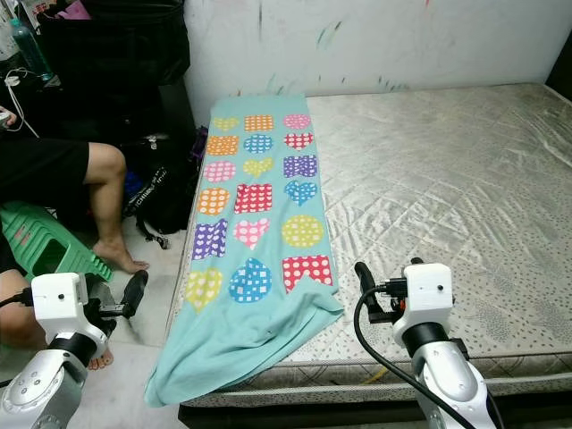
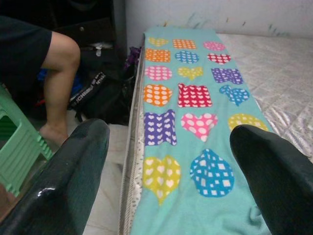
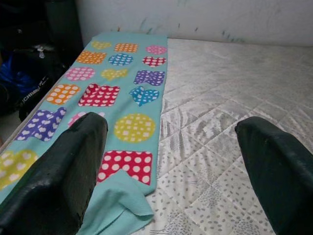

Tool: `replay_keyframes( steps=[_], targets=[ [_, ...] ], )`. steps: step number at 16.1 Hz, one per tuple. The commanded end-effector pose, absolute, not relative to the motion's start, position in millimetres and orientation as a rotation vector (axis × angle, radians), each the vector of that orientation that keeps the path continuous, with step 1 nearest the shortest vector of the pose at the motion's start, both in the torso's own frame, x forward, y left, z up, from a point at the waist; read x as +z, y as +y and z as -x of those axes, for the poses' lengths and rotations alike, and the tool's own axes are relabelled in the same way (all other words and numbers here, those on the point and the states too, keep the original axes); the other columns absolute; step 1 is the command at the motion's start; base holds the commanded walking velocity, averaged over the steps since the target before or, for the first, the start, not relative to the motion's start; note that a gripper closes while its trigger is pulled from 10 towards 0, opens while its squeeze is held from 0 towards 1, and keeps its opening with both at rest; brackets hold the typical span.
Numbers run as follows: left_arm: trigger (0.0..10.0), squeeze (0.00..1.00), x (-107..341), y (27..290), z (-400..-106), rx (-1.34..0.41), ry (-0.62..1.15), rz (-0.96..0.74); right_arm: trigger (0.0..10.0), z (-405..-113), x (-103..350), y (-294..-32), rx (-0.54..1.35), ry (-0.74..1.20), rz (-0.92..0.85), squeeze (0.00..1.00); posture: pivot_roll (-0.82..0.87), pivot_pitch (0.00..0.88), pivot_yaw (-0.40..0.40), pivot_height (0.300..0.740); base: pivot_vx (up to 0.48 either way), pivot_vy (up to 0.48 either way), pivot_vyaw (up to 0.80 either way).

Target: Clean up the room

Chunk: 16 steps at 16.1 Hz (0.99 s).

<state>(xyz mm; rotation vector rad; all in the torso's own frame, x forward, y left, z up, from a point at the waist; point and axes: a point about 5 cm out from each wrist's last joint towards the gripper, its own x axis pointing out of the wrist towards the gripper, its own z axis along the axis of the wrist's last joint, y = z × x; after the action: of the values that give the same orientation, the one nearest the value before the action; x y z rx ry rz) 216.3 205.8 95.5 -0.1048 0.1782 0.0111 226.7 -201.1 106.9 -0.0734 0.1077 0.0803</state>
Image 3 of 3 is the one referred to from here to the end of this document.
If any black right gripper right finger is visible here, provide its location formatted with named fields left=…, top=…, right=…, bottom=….
left=234, top=116, right=313, bottom=235

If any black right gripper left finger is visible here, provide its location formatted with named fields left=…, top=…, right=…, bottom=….
left=0, top=112, right=109, bottom=235

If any teal blanket with dotted patches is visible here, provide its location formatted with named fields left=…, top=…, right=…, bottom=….
left=0, top=31, right=169, bottom=235

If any grey quilted mattress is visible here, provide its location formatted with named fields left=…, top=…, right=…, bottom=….
left=136, top=38, right=313, bottom=235

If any black bag white lettering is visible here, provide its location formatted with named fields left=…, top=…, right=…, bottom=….
left=12, top=44, right=68, bottom=122

